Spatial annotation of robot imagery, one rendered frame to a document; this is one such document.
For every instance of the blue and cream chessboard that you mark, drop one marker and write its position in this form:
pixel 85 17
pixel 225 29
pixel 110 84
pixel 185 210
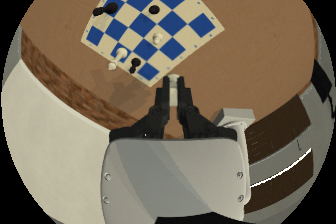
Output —
pixel 186 25

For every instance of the white chess pawn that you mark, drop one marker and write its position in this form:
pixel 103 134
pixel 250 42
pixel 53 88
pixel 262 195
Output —
pixel 157 37

